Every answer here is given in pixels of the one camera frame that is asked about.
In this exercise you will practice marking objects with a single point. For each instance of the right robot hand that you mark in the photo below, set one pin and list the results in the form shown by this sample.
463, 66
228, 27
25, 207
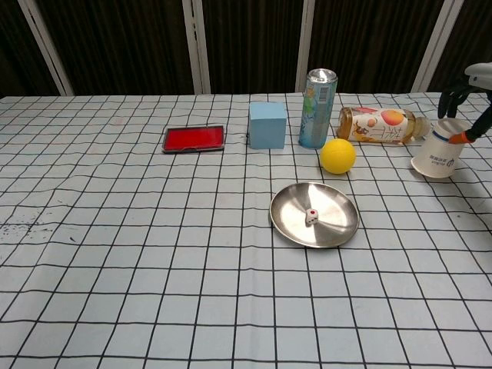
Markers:
482, 77

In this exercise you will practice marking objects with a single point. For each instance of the white paper cup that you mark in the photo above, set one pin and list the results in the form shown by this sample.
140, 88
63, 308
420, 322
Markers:
436, 157

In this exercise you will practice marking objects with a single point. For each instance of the small white die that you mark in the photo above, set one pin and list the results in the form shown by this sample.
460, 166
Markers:
311, 218

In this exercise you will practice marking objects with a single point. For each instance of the metal plate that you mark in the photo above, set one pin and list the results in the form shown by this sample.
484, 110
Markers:
330, 227

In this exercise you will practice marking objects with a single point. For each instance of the peach tea bottle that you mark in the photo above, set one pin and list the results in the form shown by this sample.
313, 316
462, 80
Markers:
380, 125

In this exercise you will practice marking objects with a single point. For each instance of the yellow ball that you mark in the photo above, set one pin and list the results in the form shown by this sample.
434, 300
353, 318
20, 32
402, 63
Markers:
338, 157

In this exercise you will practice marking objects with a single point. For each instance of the green drink can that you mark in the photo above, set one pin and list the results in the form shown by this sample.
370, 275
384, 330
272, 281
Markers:
317, 111

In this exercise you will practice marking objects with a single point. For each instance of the light blue cube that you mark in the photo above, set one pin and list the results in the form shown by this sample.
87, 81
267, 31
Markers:
267, 125

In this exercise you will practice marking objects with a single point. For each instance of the red ink pad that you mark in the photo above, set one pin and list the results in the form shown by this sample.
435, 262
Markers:
194, 138

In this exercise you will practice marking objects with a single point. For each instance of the white aluminium frame post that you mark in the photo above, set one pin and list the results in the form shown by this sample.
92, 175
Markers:
46, 48
305, 42
432, 46
197, 46

